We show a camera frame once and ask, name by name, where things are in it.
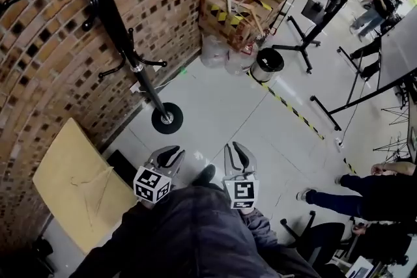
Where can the black tripod stand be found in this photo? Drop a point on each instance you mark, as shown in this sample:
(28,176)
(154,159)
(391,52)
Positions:
(395,136)

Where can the person's black shoe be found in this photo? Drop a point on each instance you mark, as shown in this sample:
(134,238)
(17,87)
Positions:
(205,174)

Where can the grey rolling board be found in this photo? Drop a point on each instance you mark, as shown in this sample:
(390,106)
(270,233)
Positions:
(399,52)

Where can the black floor mat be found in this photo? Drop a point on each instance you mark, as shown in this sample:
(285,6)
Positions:
(122,164)

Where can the black bag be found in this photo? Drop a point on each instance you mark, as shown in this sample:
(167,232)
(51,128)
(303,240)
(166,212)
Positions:
(42,250)

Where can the clear plastic clothes hanger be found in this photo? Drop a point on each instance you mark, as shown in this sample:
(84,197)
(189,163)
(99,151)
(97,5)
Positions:
(103,183)

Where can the black office chair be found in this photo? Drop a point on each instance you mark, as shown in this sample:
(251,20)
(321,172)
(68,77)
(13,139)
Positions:
(322,237)

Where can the black rolling stand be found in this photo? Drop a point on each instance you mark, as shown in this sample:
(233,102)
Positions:
(325,9)

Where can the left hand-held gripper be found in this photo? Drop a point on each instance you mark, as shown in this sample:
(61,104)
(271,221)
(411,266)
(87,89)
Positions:
(152,184)

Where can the taped cardboard box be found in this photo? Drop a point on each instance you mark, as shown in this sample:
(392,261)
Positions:
(234,9)

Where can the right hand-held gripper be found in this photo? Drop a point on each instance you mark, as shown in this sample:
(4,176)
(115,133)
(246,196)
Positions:
(241,192)

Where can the white power strip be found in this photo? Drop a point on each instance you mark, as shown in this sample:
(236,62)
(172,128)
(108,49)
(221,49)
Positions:
(339,143)

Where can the person's right forearm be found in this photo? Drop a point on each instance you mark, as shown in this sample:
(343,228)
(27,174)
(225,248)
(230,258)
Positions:
(260,224)

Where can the clear plastic bag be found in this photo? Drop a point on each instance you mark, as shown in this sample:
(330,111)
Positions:
(213,52)
(239,60)

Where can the person's dark clothing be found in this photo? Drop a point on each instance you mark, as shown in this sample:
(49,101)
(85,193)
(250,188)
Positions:
(195,234)

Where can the yellow black floor tape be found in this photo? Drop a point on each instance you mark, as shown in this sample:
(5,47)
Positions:
(293,109)

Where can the black coat rack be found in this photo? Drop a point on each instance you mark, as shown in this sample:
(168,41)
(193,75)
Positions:
(110,14)

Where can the steel trash can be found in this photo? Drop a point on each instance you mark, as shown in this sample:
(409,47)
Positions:
(267,65)

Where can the yellow wooden table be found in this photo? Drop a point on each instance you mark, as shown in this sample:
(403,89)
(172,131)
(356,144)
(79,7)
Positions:
(68,156)

